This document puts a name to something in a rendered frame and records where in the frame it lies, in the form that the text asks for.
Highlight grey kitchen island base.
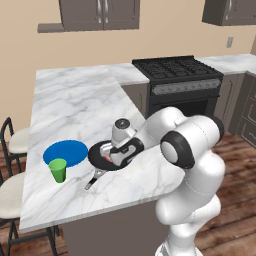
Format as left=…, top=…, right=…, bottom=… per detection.
left=61, top=199, right=175, bottom=256

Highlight black stool with cream seat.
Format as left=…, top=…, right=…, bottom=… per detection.
left=0, top=116, right=32, bottom=178
left=0, top=171, right=62, bottom=256

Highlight pink raw steak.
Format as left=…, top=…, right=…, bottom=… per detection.
left=101, top=151, right=112, bottom=164

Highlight grey base cupboards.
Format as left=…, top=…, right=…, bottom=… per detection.
left=213, top=73, right=256, bottom=148

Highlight grey base cupboard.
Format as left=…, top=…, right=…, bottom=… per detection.
left=121, top=82, right=150, bottom=118

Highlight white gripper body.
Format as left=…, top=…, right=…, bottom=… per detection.
left=107, top=145, right=122, bottom=166

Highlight green cup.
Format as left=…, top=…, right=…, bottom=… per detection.
left=48, top=158, right=68, bottom=184

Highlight black gas range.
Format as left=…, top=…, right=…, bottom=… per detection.
left=131, top=55, right=225, bottom=120

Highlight blue round plate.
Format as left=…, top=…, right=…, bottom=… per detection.
left=42, top=139, right=90, bottom=168

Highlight black frying pan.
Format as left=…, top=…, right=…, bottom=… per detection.
left=84, top=140, right=135, bottom=191

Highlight grey wall cupboard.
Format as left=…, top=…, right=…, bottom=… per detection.
left=201, top=0, right=256, bottom=27
left=58, top=0, right=141, bottom=32

